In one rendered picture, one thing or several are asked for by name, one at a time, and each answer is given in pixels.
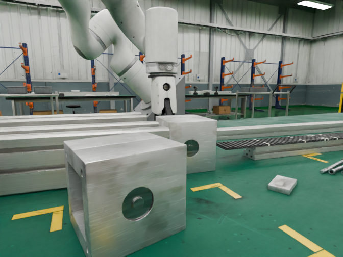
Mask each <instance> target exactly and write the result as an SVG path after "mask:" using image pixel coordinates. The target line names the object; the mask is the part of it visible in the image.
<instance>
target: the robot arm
mask: <svg viewBox="0 0 343 257"><path fill-rule="evenodd" d="M101 1H102V2H103V4H104V5H105V6H106V8H107V9H105V10H101V11H100V12H98V14H96V15H95V16H94V17H93V18H92V19H91V20H90V14H91V5H90V0H58V2H59V3H60V5H61V6H62V7H63V9H64V11H65V13H66V15H67V18H68V23H69V31H70V37H71V41H72V44H73V46H74V48H75V50H76V52H77V53H78V54H79V55H80V56H81V57H82V58H83V59H86V60H94V59H96V58H97V57H99V56H100V55H101V54H102V53H103V52H104V51H105V50H106V49H107V48H108V47H109V46H110V45H111V44H113V45H114V54H113V56H112V59H111V62H110V67H111V69H112V70H113V71H114V72H115V73H116V74H117V75H118V76H119V77H120V78H121V79H122V80H123V81H124V82H125V83H126V84H127V85H128V86H129V87H130V88H131V89H132V90H133V91H134V92H135V93H136V94H137V95H138V96H139V97H140V98H141V99H142V100H143V102H142V104H141V106H140V108H141V109H142V110H147V109H149V108H151V109H152V112H153V113H154V121H156V116H169V115H175V114H176V113H177V103H176V85H175V78H176V76H175V75H174V74H177V73H178V13H177V11H176V10H175V9H172V8H169V7H152V8H149V9H147V10H146V11H145V14H144V13H143V11H142V9H141V7H140V5H139V3H138V0H101ZM126 37H127V38H128V39H129V40H130V41H131V42H132V43H133V44H134V45H135V46H136V47H137V48H138V49H139V50H140V51H141V52H142V53H143V54H144V55H145V63H146V67H145V66H144V65H143V64H142V63H141V62H140V60H139V59H138V58H137V57H136V56H135V55H134V54H133V53H132V51H131V50H130V49H129V47H128V45H127V42H126ZM164 113H166V115H165V114H164Z"/></svg>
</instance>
